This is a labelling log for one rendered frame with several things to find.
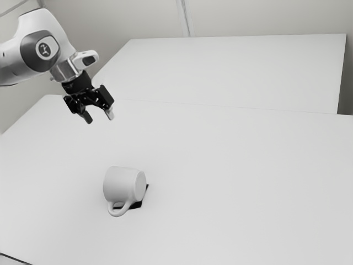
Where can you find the white mug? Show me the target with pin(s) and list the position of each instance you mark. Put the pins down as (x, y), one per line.
(124, 187)

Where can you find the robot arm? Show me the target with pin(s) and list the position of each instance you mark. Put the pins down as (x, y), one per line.
(33, 49)

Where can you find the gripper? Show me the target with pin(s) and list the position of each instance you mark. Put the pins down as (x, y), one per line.
(78, 84)

